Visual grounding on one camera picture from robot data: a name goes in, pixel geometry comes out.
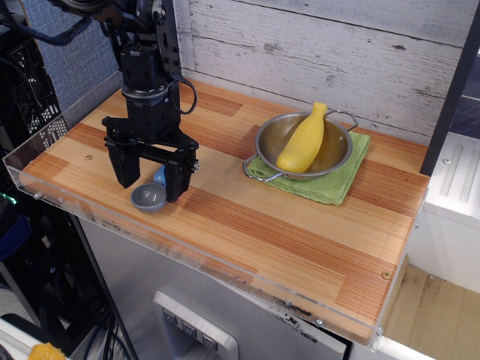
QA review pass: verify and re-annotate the black braided cable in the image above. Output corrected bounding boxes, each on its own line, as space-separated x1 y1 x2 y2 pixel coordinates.
0 0 95 47

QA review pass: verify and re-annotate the green folded cloth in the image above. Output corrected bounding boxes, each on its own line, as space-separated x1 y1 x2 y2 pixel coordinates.
243 132 371 205

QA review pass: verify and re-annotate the clear acrylic table guard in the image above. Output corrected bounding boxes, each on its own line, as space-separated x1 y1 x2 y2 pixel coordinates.
7 82 428 359

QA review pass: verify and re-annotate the right dark grey post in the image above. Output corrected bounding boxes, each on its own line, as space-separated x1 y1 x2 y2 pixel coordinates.
420 1 479 176

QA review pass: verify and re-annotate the steel bowl with handles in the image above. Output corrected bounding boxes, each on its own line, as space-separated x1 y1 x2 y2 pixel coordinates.
242 109 359 182

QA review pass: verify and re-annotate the blue and grey scoop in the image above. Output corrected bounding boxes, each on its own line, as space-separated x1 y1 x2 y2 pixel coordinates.
130 165 167 213

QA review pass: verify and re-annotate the yellow toy banana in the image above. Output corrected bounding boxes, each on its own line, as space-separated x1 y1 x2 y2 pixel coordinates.
276 102 328 173

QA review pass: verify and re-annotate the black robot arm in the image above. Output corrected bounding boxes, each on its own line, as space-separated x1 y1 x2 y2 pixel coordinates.
52 1 199 203

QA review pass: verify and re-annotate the white appliance at right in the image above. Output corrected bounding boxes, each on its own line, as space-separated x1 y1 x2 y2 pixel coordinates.
406 133 479 293

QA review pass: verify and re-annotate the silver toy fridge dispenser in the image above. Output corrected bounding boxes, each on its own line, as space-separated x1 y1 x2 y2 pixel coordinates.
153 290 239 359

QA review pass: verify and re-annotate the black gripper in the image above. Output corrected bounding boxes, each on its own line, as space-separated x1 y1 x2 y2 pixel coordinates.
102 88 200 203

